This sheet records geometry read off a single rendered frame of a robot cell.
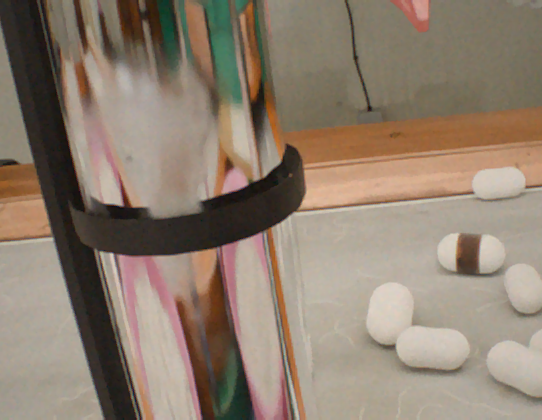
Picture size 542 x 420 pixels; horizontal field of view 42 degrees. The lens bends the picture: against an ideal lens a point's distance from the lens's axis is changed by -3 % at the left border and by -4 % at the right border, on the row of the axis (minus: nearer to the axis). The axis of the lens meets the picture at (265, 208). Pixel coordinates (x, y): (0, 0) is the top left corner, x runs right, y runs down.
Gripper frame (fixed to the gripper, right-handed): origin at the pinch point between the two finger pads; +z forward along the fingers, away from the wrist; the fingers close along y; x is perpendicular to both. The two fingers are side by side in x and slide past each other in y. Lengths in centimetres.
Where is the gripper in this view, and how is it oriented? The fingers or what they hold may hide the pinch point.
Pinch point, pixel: (421, 16)
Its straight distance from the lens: 48.4
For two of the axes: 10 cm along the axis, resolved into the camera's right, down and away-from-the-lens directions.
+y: 9.9, -1.0, -1.0
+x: 1.4, 4.5, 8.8
